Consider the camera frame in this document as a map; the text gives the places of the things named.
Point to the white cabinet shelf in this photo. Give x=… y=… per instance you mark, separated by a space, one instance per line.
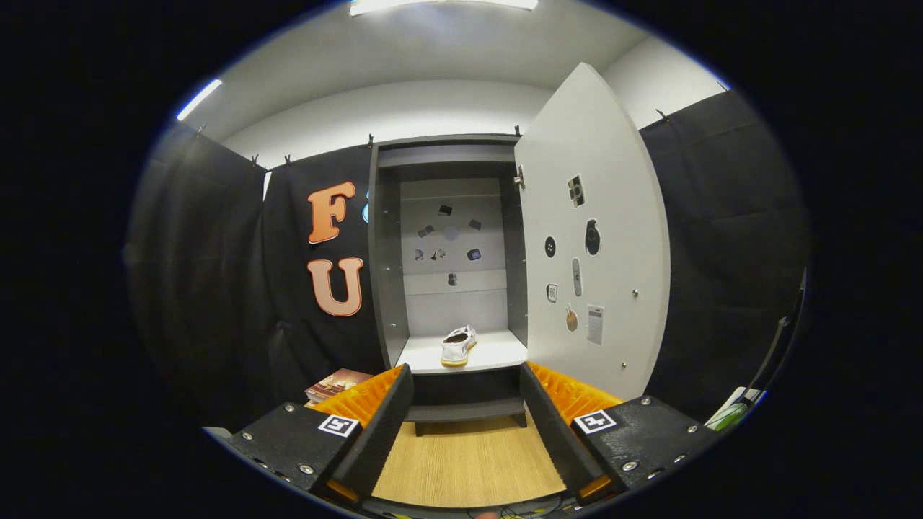
x=497 y=353

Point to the wide ceiling light panel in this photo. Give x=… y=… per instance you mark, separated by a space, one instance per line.
x=440 y=6

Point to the black backdrop cloth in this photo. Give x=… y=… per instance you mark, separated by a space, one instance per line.
x=721 y=252

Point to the narrow ceiling light strip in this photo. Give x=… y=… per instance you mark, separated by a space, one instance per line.
x=198 y=99

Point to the metal door hinge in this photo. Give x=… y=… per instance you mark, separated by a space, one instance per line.
x=519 y=178

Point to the white and green item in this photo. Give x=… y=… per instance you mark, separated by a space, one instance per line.
x=732 y=411

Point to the brown cover book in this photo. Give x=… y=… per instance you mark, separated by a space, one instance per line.
x=335 y=382

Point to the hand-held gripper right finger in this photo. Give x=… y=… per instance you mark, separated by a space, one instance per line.
x=551 y=425

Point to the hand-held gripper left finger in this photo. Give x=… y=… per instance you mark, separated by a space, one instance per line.
x=386 y=425

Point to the white shoe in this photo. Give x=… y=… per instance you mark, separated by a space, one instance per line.
x=456 y=347

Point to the beige shoe cabinet door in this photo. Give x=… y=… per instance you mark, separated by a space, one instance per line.
x=620 y=180

